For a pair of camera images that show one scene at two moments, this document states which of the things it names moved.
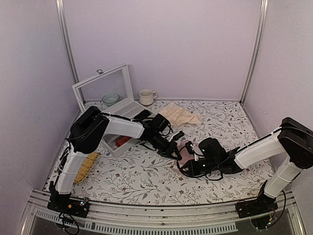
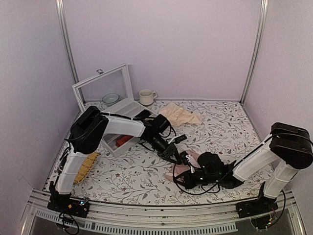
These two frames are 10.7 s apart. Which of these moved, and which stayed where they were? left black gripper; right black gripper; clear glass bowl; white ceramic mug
Moved: right black gripper
Stayed: white ceramic mug; clear glass bowl; left black gripper
